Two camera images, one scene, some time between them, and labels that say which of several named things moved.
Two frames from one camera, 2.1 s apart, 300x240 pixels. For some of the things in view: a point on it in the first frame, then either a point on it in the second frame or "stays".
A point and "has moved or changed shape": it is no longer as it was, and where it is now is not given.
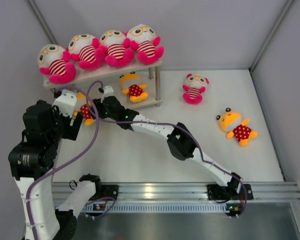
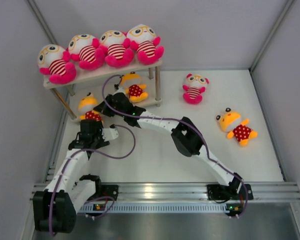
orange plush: [230, 121] stays
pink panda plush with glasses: [142, 38] stays
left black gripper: [70, 131] to [101, 142]
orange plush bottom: [84, 106] has moved or changed shape
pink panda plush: [116, 45] stays
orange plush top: [135, 89] stays
